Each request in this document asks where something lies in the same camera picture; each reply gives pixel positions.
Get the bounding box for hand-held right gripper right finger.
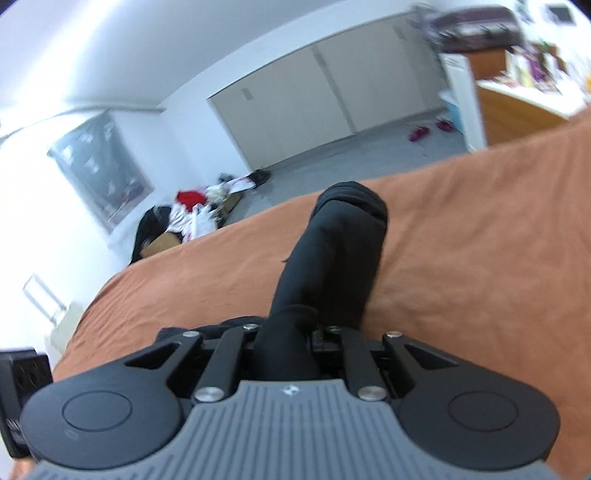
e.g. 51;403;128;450
310;325;461;403

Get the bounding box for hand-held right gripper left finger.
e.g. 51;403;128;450
124;323;266;405

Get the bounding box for black pants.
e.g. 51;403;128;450
154;181;390;382

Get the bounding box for white box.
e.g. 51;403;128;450
44;300;86;366

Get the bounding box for pile of clothes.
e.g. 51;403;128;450
129;170;273;265

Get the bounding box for orange bed blanket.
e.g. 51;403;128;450
9;105;591;480

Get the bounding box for plastic-covered window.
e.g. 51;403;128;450
47;113;156;234

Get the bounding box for grey closet doors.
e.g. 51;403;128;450
206;10;452;169

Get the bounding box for white cabinet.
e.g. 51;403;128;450
438;52;488;154

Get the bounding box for cluttered wooden desk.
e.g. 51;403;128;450
475;41;591;149

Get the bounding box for white wire rack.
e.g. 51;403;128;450
22;273;64;325

